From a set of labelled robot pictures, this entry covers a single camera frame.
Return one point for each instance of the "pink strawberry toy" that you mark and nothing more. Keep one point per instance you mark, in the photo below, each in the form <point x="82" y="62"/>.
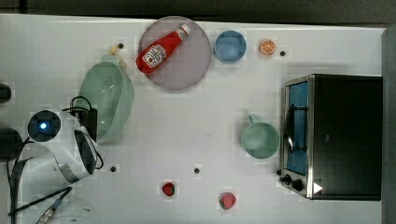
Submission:
<point x="227" y="200"/>

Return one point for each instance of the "black toaster oven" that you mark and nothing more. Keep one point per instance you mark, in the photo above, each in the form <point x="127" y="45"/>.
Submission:
<point x="331" y="138"/>

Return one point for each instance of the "black round object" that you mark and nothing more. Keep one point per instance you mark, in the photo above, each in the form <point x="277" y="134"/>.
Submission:
<point x="5" y="93"/>

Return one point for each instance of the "orange slice toy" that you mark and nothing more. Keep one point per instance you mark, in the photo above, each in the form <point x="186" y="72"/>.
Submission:
<point x="268" y="47"/>

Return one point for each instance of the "green mug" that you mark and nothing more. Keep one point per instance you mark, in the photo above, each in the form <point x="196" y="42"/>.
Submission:
<point x="260" y="140"/>

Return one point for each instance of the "dark red strawberry toy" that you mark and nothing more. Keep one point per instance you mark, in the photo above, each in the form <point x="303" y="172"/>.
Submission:
<point x="169" y="189"/>

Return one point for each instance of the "grey round plate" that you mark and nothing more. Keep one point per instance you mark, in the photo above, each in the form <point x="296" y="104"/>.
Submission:
<point x="188" y="63"/>

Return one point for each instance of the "red ketchup bottle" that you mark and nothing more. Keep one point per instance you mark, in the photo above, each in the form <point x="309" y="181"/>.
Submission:
<point x="154" y="55"/>

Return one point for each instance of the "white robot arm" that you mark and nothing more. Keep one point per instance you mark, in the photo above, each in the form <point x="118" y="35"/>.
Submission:
<point x="71" y="155"/>

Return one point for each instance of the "black cylinder holder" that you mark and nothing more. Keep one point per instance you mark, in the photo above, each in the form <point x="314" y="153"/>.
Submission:
<point x="10" y="144"/>

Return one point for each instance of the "green plastic strainer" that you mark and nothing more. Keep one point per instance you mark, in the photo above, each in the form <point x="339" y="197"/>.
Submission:
<point x="111" y="93"/>

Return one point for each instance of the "blue bowl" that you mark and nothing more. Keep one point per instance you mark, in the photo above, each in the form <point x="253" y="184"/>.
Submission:
<point x="230" y="46"/>

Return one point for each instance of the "yellow banana peel toy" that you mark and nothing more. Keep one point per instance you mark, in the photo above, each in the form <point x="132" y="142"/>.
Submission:
<point x="114" y="51"/>

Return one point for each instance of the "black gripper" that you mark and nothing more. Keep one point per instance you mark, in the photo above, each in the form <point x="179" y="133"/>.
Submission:
<point x="88" y="119"/>

